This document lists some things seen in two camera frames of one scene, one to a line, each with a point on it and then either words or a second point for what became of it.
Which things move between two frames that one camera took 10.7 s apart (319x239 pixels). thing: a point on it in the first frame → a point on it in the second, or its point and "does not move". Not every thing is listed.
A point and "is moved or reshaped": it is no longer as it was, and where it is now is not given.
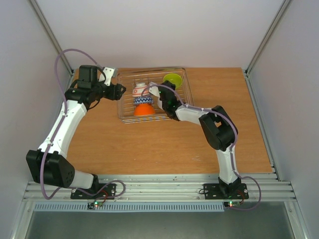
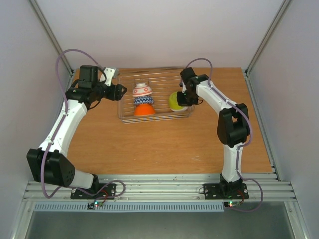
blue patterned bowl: x=143 y=99 does not move
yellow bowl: x=174 y=78 is moved or reshaped
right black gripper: x=165 y=88 → x=184 y=98
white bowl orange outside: x=143 y=109 does not move
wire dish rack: x=137 y=103 does not move
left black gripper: x=115 y=94 does not move
